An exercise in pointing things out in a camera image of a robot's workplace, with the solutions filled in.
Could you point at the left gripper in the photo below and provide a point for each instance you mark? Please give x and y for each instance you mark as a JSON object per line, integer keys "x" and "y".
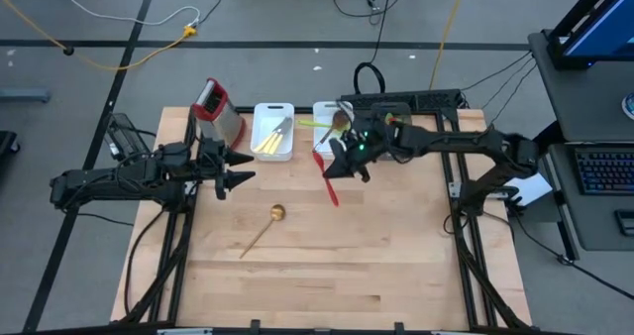
{"x": 220, "y": 169}

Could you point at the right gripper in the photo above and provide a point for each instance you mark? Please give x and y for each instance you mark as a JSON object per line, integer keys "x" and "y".
{"x": 371, "y": 142}

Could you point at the red silicone spoon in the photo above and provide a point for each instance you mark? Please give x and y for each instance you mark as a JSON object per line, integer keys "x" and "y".
{"x": 331, "y": 191}

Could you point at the dark wooden spoon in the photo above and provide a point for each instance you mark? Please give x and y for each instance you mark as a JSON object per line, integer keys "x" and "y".
{"x": 340, "y": 120}

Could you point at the green silicone spoon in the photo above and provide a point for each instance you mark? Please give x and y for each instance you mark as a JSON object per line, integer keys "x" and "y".
{"x": 312, "y": 123}

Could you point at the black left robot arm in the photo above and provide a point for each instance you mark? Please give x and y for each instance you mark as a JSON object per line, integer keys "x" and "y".
{"x": 119, "y": 181}

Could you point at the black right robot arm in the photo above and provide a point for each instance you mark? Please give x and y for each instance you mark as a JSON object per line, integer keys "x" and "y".
{"x": 460, "y": 142}

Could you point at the white plastic bin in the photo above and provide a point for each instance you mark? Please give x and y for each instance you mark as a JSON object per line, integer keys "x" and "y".
{"x": 322, "y": 112}
{"x": 265, "y": 114}

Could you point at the grey plastic bin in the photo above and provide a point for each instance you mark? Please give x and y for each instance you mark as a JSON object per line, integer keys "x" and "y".
{"x": 379, "y": 108}

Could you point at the long black perforated box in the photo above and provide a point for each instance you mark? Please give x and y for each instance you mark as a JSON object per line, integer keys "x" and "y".
{"x": 426, "y": 98}

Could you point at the small black perforated box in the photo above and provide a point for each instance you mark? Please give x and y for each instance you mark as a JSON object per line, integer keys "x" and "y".
{"x": 126, "y": 134}

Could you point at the black desk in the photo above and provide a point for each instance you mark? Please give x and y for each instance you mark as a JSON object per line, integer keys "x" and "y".
{"x": 584, "y": 102}

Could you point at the black keyboard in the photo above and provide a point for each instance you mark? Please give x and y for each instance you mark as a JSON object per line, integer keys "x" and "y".
{"x": 606, "y": 171}

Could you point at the computer monitor on stand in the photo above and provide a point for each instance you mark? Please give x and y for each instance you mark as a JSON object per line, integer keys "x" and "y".
{"x": 599, "y": 28}

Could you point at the black aluminium table frame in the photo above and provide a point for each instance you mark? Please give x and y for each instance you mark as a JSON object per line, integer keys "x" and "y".
{"x": 277, "y": 331}

